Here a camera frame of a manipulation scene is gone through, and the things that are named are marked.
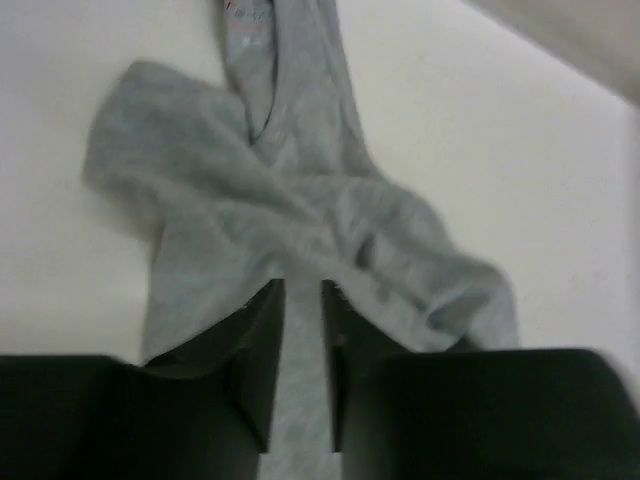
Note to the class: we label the grey tank top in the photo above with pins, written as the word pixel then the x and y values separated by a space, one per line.
pixel 273 179

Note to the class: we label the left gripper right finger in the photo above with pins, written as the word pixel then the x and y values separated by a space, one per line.
pixel 471 414

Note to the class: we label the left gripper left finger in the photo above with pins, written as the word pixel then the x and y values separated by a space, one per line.
pixel 202 410

